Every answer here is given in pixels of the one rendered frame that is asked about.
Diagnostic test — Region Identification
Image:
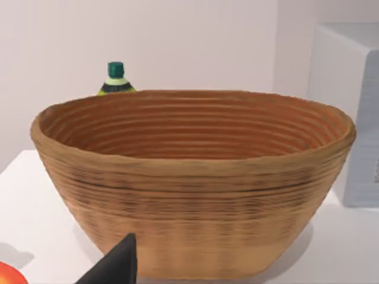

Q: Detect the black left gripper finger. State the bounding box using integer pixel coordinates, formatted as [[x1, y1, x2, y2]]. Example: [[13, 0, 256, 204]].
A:
[[74, 233, 138, 284]]

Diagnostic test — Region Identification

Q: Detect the brown woven basket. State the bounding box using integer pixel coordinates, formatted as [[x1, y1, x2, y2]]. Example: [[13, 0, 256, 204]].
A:
[[30, 89, 356, 280]]

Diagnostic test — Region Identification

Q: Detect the red and orange apple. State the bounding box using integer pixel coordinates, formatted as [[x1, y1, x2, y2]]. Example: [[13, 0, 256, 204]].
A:
[[0, 261, 28, 284]]

